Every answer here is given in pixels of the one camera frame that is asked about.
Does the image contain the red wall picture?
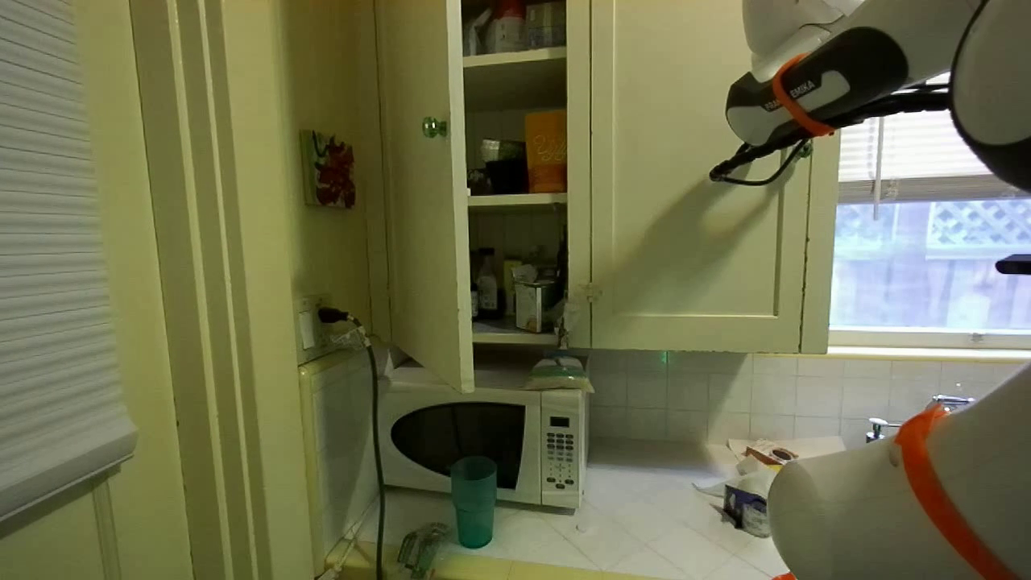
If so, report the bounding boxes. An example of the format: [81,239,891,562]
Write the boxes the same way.
[307,133,358,209]

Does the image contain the kitchen window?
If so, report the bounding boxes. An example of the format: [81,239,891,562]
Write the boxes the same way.
[830,112,1031,344]

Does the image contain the green plastic cup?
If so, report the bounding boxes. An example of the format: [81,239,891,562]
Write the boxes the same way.
[450,459,497,547]

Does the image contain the cream cabinet door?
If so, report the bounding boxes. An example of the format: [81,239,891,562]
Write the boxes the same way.
[374,0,472,389]

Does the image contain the white coffee bag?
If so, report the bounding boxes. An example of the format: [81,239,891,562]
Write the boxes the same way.
[722,486,769,539]

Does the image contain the white microwave oven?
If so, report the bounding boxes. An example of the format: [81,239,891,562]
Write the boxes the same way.
[379,375,594,511]

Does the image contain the white right cabinet door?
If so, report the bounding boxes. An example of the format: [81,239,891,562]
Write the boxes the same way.
[588,0,808,351]

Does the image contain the green glass cabinet knob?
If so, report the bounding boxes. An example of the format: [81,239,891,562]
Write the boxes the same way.
[420,115,446,138]

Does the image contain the white window blind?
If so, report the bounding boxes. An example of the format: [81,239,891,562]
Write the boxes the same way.
[0,0,136,525]

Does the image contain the green packet on microwave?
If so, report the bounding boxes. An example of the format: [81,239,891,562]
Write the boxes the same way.
[527,355,594,394]

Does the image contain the orange box in cabinet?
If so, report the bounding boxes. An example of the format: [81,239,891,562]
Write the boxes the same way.
[526,109,567,194]

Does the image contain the black power cord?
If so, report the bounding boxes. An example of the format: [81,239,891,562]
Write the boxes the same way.
[316,305,389,580]

